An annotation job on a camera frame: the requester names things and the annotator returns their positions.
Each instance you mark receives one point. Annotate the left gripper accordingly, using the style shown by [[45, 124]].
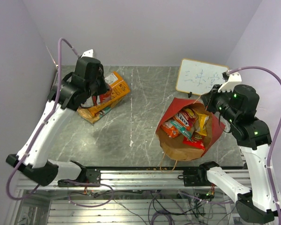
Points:
[[105, 87]]

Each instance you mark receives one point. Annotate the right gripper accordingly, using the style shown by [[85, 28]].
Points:
[[209, 98]]

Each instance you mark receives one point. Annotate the orange chips bag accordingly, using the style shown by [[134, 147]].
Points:
[[119, 89]]

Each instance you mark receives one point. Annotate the teal Fox's candy bag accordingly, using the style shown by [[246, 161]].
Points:
[[183, 130]]

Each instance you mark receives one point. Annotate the orange snack packet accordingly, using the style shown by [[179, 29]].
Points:
[[170, 129]]

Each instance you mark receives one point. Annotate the red paper bag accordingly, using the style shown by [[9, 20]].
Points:
[[174, 148]]

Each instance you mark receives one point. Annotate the red chips bag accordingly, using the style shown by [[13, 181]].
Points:
[[105, 97]]

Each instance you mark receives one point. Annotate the orange Fox's fruits bag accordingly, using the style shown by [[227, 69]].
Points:
[[187, 118]]

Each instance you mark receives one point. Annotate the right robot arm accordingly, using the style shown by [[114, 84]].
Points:
[[237, 104]]

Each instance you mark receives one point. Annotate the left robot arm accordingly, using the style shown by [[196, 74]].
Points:
[[86, 81]]

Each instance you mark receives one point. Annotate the yellow snack packet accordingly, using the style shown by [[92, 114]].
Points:
[[202, 120]]

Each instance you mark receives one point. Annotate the small whiteboard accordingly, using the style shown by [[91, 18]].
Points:
[[198, 77]]

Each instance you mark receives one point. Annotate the red snack packet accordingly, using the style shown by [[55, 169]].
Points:
[[196, 141]]

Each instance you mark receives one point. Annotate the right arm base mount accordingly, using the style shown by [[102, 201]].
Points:
[[191, 178]]

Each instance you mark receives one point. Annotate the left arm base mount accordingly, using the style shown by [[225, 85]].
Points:
[[92, 178]]

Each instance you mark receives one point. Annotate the aluminium frame rail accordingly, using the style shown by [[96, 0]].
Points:
[[128, 197]]

